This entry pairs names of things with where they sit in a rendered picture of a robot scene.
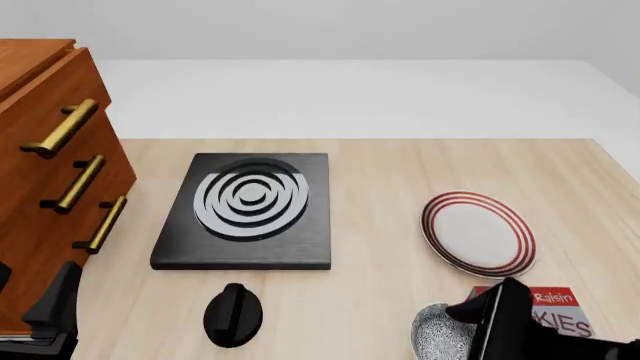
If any red and grey cookie box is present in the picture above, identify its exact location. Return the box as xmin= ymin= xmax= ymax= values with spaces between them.
xmin=464 ymin=285 xmax=597 ymax=339

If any low wooden drawer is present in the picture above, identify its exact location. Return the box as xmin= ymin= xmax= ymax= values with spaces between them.
xmin=0 ymin=145 xmax=138 ymax=335

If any wooden cabinet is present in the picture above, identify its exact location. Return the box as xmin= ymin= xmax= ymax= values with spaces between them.
xmin=0 ymin=38 xmax=138 ymax=336

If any mid-height wooden drawer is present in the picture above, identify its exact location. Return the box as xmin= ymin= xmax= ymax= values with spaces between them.
xmin=0 ymin=107 xmax=127 ymax=264

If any flat black stove plate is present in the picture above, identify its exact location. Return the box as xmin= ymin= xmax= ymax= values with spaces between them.
xmin=149 ymin=151 xmax=333 ymax=273

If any black-and-white patterned bowl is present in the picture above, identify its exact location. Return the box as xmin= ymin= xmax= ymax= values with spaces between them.
xmin=410 ymin=302 xmax=482 ymax=360

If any tall wooden drawer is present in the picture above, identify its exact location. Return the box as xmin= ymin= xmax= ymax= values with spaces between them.
xmin=0 ymin=46 xmax=113 ymax=181

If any white plate with red rings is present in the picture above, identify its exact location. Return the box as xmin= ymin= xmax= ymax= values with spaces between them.
xmin=420 ymin=189 xmax=538 ymax=280

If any short brass drawer handle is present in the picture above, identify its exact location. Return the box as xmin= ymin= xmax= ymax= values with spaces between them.
xmin=72 ymin=195 xmax=129 ymax=256

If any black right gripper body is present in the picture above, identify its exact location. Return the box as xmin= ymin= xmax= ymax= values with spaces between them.
xmin=499 ymin=328 xmax=640 ymax=360

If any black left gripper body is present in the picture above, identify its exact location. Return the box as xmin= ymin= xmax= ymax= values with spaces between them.
xmin=0 ymin=324 xmax=80 ymax=360

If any round black stove knob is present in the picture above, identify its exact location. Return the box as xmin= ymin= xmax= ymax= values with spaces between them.
xmin=202 ymin=282 xmax=265 ymax=349

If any medium brass drawer handle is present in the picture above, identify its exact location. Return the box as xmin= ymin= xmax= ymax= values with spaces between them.
xmin=39 ymin=153 xmax=107 ymax=216

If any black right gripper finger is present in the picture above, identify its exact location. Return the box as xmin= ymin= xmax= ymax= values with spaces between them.
xmin=446 ymin=277 xmax=547 ymax=360

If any long brass drawer handle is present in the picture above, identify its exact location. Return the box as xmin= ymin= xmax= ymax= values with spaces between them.
xmin=19 ymin=98 xmax=100 ymax=160

